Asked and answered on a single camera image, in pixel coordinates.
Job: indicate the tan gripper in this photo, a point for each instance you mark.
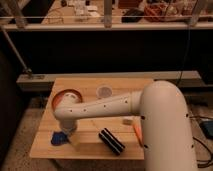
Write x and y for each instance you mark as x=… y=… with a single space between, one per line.
x=75 y=140

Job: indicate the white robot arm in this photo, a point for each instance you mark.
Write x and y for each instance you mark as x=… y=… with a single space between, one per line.
x=167 y=133

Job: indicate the orange ceramic bowl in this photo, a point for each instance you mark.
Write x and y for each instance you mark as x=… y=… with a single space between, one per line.
x=66 y=97

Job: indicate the small white bottle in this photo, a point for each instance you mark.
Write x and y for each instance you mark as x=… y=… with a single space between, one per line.
x=127 y=121

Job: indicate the metal diagonal rod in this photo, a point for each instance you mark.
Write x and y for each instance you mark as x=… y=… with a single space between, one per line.
x=27 y=70

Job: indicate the dark power adapter box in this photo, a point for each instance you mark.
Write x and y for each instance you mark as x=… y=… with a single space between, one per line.
x=207 y=128

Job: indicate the orange handled tool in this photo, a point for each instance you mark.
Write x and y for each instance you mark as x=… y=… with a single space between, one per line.
x=138 y=133

